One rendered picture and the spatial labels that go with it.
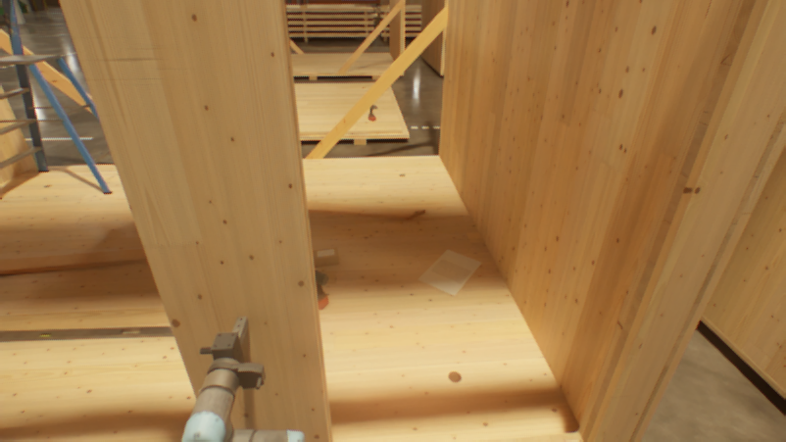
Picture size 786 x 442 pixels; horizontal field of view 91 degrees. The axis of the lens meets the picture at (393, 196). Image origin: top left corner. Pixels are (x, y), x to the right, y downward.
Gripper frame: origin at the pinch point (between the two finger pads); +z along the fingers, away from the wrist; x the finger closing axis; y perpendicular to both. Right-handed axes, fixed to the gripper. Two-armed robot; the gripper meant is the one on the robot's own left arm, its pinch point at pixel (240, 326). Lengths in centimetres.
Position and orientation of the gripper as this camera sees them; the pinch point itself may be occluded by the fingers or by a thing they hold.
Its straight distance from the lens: 115.7
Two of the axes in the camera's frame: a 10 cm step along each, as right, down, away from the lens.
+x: 0.0, 8.9, 4.6
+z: -0.8, -4.6, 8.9
